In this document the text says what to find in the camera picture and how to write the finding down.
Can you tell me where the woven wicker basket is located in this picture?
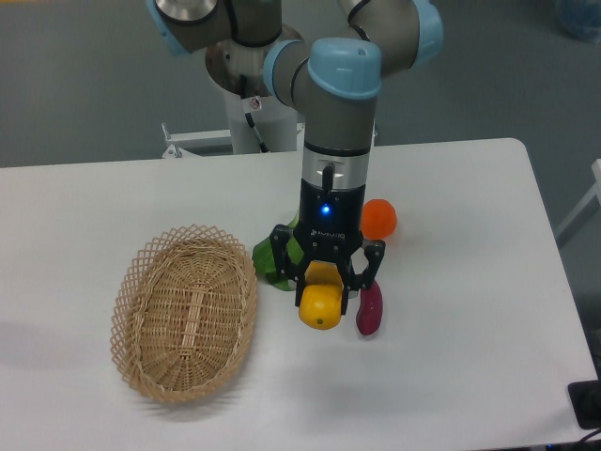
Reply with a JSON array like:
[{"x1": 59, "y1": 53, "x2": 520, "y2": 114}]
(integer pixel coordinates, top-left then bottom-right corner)
[{"x1": 110, "y1": 225, "x2": 257, "y2": 403}]

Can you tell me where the purple sweet potato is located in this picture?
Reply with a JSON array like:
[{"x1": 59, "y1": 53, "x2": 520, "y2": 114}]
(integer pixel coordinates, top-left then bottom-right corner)
[{"x1": 356, "y1": 281, "x2": 383, "y2": 336}]

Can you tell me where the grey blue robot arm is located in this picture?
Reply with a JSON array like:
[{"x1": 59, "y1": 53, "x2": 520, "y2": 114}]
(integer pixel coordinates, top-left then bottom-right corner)
[{"x1": 146, "y1": 1, "x2": 443, "y2": 314}]

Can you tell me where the yellow mango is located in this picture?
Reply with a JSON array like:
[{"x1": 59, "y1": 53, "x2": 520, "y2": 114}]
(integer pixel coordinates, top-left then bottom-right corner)
[{"x1": 299, "y1": 261, "x2": 343, "y2": 330}]

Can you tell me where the green leafy vegetable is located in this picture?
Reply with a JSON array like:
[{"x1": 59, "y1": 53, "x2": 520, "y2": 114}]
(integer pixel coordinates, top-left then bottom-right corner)
[{"x1": 252, "y1": 211, "x2": 305, "y2": 292}]

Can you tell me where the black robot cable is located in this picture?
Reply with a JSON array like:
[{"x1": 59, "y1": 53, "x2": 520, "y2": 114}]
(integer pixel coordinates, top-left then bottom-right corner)
[{"x1": 239, "y1": 73, "x2": 270, "y2": 154}]

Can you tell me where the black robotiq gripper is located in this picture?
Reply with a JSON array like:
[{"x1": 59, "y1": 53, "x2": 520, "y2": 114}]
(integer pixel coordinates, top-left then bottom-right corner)
[{"x1": 270, "y1": 179, "x2": 386, "y2": 316}]

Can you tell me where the white furniture frame right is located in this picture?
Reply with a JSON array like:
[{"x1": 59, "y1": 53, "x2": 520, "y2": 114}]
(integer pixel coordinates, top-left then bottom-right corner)
[{"x1": 554, "y1": 159, "x2": 600, "y2": 249}]

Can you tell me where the orange fruit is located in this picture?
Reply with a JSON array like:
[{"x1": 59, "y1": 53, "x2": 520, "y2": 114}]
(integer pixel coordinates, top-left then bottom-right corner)
[{"x1": 361, "y1": 198, "x2": 397, "y2": 240}]

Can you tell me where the black device at table edge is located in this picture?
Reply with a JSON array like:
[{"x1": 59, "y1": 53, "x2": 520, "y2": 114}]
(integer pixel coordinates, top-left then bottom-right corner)
[{"x1": 567, "y1": 380, "x2": 600, "y2": 429}]

